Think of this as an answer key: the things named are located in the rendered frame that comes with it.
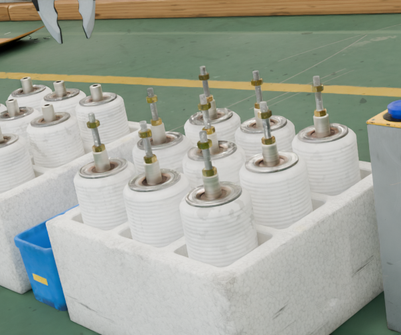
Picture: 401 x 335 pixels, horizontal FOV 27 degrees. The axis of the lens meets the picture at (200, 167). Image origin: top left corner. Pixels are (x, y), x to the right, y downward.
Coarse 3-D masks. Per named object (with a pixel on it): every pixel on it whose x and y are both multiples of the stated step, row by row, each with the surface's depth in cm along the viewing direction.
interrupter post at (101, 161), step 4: (92, 152) 125; (96, 152) 124; (100, 152) 124; (104, 152) 124; (96, 156) 124; (100, 156) 124; (104, 156) 124; (96, 160) 124; (100, 160) 124; (104, 160) 124; (108, 160) 125; (96, 164) 125; (100, 164) 125; (104, 164) 125; (108, 164) 125; (96, 168) 125; (100, 168) 125; (104, 168) 125; (108, 168) 125
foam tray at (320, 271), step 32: (352, 192) 120; (64, 224) 127; (128, 224) 123; (256, 224) 116; (320, 224) 114; (352, 224) 119; (64, 256) 128; (96, 256) 122; (128, 256) 115; (160, 256) 111; (256, 256) 107; (288, 256) 110; (320, 256) 115; (352, 256) 120; (64, 288) 133; (96, 288) 125; (128, 288) 118; (160, 288) 112; (192, 288) 107; (224, 288) 102; (256, 288) 106; (288, 288) 111; (320, 288) 116; (352, 288) 121; (96, 320) 129; (128, 320) 122; (160, 320) 116; (192, 320) 110; (224, 320) 105; (256, 320) 107; (288, 320) 112; (320, 320) 117
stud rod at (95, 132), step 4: (92, 112) 123; (88, 116) 123; (92, 116) 123; (92, 120) 123; (92, 128) 123; (96, 128) 123; (92, 132) 123; (96, 132) 123; (96, 136) 124; (96, 140) 124; (96, 144) 124; (100, 144) 124
